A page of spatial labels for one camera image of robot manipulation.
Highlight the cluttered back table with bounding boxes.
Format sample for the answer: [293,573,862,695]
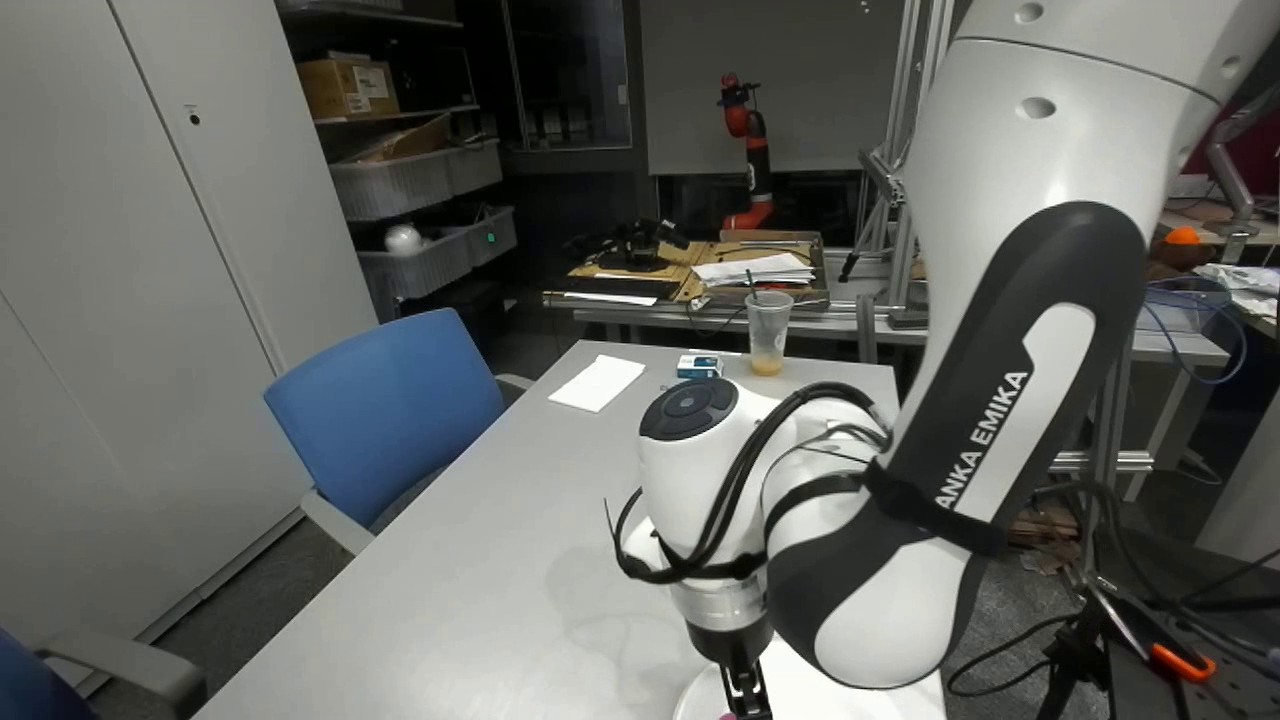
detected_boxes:
[545,232,922,344]

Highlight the red fire extinguisher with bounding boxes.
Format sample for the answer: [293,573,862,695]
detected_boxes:
[718,72,770,227]

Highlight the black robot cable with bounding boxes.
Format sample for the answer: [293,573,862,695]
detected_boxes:
[604,382,1017,587]

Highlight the grey storage bins shelf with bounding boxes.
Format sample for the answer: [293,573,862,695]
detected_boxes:
[277,0,514,320]

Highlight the plastic cup with liquid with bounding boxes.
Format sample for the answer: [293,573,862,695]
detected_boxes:
[744,289,793,376]

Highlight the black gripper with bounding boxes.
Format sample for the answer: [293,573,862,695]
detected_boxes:
[693,626,770,720]

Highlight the blue chair at corner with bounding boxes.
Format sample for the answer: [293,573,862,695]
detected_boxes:
[0,629,211,720]

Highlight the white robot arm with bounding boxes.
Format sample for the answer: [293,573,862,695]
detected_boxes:
[611,0,1280,720]

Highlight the orange black clamp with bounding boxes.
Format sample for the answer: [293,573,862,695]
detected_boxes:
[1117,601,1215,686]

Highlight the black tripod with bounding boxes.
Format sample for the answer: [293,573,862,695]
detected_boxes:
[939,397,1224,720]

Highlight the white paper sheet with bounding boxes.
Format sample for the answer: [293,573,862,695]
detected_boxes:
[550,355,642,412]

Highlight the grey metal cabinet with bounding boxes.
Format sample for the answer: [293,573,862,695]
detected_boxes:
[0,0,370,642]

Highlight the white foam plate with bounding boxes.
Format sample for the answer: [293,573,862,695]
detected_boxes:
[672,646,946,720]

